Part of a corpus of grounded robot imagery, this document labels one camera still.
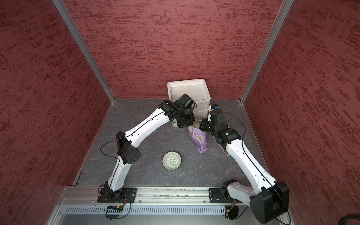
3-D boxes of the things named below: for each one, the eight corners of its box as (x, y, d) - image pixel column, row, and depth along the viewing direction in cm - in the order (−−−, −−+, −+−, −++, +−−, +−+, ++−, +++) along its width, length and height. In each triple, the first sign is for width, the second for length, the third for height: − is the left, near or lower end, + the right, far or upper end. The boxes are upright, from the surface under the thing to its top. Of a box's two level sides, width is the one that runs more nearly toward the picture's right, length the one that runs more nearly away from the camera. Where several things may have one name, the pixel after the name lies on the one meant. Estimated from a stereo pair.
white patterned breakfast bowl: (160, 166, 86) (159, 163, 82) (167, 152, 92) (166, 148, 88) (177, 173, 83) (177, 170, 79) (183, 158, 89) (183, 155, 85)
